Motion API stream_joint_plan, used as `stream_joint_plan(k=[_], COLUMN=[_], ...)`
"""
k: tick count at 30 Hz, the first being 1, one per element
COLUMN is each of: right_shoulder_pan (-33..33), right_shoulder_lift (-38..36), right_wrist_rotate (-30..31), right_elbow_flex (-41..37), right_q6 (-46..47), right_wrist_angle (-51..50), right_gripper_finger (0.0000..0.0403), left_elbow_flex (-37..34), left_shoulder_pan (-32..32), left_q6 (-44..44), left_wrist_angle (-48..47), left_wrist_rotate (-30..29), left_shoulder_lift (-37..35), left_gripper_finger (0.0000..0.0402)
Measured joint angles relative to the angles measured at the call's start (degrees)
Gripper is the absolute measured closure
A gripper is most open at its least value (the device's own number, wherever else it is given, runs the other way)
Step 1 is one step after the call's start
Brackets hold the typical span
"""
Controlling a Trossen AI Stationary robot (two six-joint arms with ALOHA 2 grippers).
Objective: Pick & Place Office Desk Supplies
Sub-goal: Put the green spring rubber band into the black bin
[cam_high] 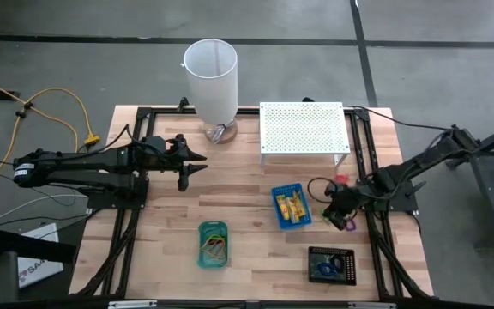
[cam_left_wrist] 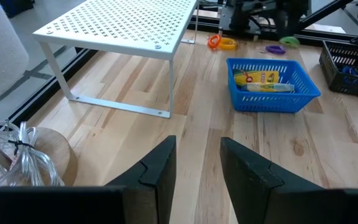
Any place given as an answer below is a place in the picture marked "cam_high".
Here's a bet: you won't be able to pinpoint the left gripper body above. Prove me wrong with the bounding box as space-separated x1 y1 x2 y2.
134 135 181 173

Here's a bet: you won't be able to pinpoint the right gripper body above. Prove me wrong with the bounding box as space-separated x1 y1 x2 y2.
330 182 366 215

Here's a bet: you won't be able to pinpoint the yellow crayon box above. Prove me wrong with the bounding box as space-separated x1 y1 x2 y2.
285 197 299 224

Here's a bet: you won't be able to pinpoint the blue plastic basket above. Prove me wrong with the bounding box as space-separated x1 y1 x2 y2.
270 183 313 231

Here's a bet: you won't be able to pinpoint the blue coil hair tie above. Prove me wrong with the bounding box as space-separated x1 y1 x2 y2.
316 261 338 278

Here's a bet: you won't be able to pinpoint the yellow rubber band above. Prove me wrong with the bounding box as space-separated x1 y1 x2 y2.
201 233 225 250

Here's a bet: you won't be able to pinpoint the coloured rubber bands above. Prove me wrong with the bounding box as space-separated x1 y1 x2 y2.
202 239 227 258

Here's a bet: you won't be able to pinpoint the black mesh tray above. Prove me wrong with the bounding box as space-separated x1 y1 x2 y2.
307 245 358 287

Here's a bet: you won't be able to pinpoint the white lamp with wooden base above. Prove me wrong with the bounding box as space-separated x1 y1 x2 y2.
182 38 239 145

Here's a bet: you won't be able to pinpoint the white perforated metal shelf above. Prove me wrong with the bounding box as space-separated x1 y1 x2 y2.
258 101 352 167

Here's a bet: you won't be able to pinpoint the teal plastic tray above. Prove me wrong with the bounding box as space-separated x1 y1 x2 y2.
197 221 230 270

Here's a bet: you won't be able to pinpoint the dark metal stand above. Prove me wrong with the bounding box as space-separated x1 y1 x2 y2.
445 116 494 248

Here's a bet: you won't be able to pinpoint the white printed box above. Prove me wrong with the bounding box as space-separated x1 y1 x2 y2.
17 221 64 289

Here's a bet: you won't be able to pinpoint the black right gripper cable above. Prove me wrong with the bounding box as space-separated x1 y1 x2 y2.
306 177 338 203

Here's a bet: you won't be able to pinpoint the black aluminium table frame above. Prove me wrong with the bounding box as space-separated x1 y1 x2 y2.
75 97 435 301

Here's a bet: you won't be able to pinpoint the bundled clear lamp cord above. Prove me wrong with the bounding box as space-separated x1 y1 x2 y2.
206 122 235 143

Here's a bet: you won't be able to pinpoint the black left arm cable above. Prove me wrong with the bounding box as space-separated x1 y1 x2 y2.
77 124 145 155

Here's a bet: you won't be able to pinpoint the yellow extension cable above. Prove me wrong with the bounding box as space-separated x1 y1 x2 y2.
0 71 101 173

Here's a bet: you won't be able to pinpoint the silver metal bracket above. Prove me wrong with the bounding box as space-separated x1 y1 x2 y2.
108 300 158 309
347 301 397 309

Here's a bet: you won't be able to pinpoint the long black cable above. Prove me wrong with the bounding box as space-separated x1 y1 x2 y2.
347 105 454 132

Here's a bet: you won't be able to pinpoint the white cable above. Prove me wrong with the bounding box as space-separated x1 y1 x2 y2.
0 193 89 220

